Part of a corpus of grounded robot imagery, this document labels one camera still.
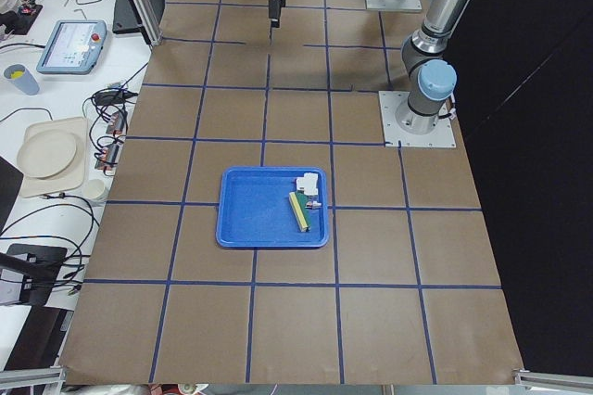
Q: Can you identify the white circuit breaker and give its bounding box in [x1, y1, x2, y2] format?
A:
[296, 172, 319, 198]

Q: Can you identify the green yellow terminal block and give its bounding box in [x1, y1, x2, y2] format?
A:
[288, 191, 322, 232]

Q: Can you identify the blue teach pendant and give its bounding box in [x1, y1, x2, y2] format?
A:
[36, 19, 107, 75]

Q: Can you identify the blue plastic tray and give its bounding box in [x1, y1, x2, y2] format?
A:
[216, 166, 329, 248]

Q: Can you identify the white paper cup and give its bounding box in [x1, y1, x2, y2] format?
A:
[82, 179, 109, 205]

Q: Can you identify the blue cup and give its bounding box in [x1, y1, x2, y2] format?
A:
[4, 64, 40, 96]

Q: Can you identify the beige serving tray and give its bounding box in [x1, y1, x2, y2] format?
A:
[17, 117, 88, 198]

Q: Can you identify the beige plate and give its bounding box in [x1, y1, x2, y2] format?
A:
[17, 129, 77, 178]

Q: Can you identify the black camera stand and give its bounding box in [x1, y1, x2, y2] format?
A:
[1, 243, 67, 306]

